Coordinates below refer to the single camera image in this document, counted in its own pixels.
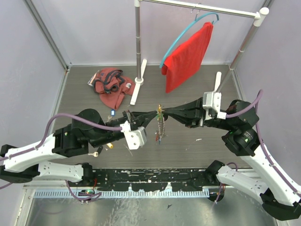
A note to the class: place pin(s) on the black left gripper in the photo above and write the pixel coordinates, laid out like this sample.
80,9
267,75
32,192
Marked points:
142,119

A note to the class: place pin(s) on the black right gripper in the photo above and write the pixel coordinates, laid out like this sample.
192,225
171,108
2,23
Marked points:
199,112

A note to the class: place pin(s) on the yellow handled metal keyring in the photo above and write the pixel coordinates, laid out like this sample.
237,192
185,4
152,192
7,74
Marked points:
161,126

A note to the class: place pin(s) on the green tagged single key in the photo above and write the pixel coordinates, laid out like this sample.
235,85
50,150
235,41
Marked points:
160,116

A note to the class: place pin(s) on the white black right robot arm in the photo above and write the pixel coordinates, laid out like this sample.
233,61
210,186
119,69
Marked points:
278,194

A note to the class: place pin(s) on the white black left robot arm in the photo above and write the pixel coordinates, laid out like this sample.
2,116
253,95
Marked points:
66,136

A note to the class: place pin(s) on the blue tagged key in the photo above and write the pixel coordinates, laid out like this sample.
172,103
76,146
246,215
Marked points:
111,115

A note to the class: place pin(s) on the yellow tagged key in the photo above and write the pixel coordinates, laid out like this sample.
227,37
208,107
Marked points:
110,145

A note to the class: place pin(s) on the maroon crumpled garment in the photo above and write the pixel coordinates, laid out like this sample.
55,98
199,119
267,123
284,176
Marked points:
111,86

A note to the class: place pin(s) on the red hanging cloth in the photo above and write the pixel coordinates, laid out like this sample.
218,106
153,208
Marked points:
187,58

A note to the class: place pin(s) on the black tagged key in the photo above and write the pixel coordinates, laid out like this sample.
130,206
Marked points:
97,152

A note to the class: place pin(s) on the teal clothes hanger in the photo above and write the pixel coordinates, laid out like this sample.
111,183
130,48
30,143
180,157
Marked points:
196,19

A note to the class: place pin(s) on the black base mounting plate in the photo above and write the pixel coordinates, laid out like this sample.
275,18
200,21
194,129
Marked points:
148,180

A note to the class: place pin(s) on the white metal clothes rack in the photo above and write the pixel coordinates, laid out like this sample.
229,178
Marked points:
257,17

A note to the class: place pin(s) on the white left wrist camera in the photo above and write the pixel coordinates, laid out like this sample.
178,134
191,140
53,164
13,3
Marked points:
134,138

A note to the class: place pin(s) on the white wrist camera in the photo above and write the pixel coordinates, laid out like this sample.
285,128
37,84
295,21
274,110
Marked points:
212,105
134,138

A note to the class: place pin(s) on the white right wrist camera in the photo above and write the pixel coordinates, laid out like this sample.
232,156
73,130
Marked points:
212,105

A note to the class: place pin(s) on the grey slotted cable duct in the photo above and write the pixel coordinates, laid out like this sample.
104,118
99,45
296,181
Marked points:
168,193

